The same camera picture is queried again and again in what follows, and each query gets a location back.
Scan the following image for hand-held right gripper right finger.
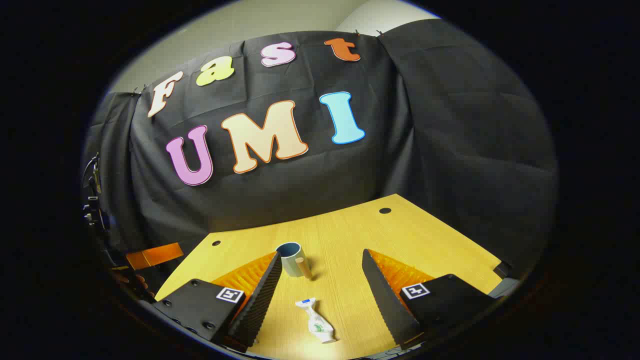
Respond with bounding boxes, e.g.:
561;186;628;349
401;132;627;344
361;248;501;351

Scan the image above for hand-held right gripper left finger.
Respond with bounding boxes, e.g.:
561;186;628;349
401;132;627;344
152;251;283;353

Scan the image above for white toothpaste tube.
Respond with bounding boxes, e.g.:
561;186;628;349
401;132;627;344
295;298;337;344

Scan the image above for green cup with wooden handle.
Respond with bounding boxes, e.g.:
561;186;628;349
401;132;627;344
275;242;314;280

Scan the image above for black cables with connectors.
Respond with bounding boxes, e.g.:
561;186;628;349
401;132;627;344
82;154;111;233

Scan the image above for wooden desktop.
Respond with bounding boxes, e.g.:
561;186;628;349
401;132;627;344
155;194;503;360

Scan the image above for black backdrop cloth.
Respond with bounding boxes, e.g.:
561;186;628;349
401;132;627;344
82;19;558;281

